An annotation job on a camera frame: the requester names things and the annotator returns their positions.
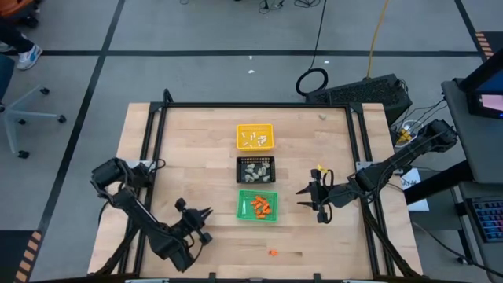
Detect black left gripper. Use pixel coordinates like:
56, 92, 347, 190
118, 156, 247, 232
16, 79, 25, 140
174, 197, 215, 247

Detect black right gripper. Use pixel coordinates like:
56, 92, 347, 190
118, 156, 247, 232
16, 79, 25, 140
295, 168, 337, 225

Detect green plastic basket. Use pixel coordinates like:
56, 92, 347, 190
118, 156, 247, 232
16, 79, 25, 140
236, 189, 280, 223

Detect black plastic basket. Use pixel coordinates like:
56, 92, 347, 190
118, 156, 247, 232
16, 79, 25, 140
234, 155, 277, 185

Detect yellow plastic basket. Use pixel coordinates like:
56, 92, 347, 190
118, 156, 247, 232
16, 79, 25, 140
236, 123, 275, 153

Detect white paper sheet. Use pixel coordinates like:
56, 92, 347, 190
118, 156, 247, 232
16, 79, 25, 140
401, 168, 431, 213

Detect black computer tower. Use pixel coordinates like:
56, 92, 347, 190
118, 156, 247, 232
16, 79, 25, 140
305, 72, 413, 127

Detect black desk support beam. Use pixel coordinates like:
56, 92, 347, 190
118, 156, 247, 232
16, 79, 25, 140
403, 160, 475, 206

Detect grey side desk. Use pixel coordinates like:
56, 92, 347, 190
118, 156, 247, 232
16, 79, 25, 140
441, 77, 503, 185

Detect black backlit keyboard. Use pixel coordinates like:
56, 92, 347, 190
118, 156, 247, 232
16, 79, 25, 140
467, 197, 503, 244

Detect black mat orange stripes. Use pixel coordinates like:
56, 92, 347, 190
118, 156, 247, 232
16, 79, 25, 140
473, 30, 503, 63
0, 229, 43, 283

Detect black monitor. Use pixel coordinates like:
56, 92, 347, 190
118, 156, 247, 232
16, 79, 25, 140
457, 57, 503, 120

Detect grey office chair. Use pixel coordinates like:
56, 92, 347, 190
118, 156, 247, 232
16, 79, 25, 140
0, 53, 68, 160

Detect person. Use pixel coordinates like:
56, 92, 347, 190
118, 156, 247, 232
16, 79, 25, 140
0, 17, 44, 72

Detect orange wheeled machine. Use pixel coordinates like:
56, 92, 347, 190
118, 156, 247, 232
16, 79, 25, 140
0, 0, 42, 19

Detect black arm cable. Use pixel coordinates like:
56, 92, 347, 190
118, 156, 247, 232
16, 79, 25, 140
320, 168, 336, 225
147, 158, 167, 174

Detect white coiled cable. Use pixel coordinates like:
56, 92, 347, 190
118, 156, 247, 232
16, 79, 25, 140
394, 119, 425, 149

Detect black looped cable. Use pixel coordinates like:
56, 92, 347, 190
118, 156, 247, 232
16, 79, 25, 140
295, 0, 329, 97

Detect yellow cable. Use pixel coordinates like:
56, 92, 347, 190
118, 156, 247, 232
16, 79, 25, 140
365, 0, 390, 79

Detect black cable bundle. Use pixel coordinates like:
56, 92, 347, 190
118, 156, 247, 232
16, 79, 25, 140
257, 0, 326, 13

